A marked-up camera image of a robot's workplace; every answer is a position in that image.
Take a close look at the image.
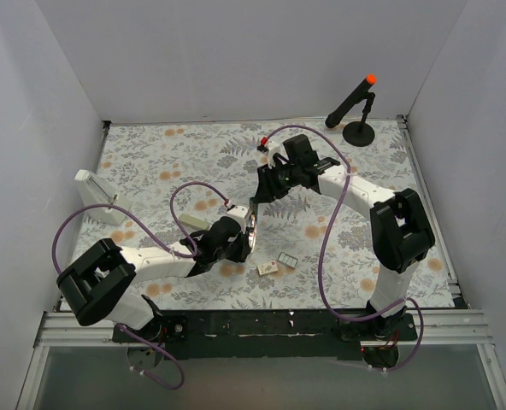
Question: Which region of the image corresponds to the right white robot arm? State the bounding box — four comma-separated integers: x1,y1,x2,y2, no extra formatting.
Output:
251,134,435,340

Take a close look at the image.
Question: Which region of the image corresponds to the light blue stapler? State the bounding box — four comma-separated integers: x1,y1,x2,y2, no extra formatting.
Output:
245,204,258,252

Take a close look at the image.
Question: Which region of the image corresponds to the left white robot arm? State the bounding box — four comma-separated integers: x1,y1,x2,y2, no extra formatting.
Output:
56,207,256,342

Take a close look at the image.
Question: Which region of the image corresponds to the floral table mat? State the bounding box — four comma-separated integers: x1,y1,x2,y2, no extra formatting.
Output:
74,120,416,309

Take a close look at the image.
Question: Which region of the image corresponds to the white metronome device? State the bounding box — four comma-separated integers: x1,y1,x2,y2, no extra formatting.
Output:
74,169,126,226

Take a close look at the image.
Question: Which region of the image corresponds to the black microphone orange tip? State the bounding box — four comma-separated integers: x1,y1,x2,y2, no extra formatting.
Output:
325,73,377,129

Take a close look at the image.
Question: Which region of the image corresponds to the beige stapler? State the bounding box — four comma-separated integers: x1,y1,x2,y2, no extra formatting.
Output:
178,214,210,231

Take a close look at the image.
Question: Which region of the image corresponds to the black microphone stand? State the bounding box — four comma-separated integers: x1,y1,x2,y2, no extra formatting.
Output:
343,92,375,147

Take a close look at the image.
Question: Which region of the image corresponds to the staple box sleeve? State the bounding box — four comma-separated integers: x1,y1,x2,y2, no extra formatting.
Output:
257,261,279,276

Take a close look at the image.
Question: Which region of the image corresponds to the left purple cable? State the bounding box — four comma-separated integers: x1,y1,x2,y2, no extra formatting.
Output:
51,181,232,390

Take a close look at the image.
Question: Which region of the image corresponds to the staple tray with staples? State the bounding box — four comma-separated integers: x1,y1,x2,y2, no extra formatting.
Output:
278,252,298,269

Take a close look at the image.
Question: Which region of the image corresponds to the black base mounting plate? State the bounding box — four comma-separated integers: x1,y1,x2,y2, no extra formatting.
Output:
135,309,417,360

